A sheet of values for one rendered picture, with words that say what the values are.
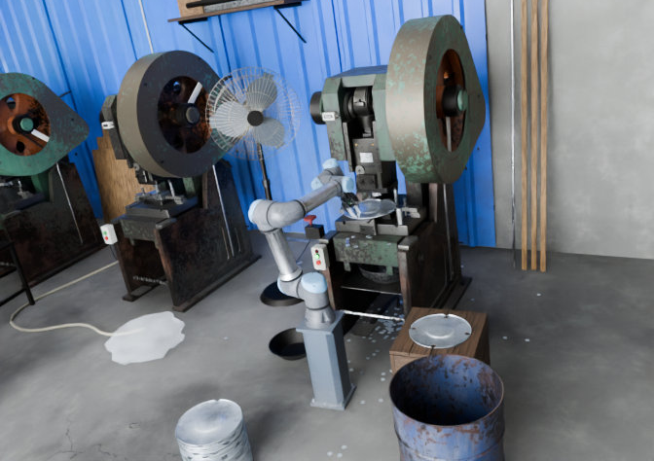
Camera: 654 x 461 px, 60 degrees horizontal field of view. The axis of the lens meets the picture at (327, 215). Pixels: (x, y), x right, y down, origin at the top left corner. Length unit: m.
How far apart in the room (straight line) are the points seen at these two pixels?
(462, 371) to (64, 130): 4.07
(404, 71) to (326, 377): 1.49
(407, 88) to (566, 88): 1.63
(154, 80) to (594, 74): 2.70
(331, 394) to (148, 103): 2.02
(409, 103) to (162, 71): 1.76
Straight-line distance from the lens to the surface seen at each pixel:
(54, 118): 5.39
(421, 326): 2.84
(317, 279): 2.68
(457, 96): 2.89
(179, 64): 3.88
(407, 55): 2.65
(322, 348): 2.78
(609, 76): 3.97
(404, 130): 2.61
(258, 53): 4.79
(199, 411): 2.76
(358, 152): 3.11
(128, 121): 3.66
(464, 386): 2.48
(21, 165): 5.19
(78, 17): 6.19
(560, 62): 3.98
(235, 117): 3.58
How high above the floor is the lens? 1.85
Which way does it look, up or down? 20 degrees down
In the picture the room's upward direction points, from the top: 9 degrees counter-clockwise
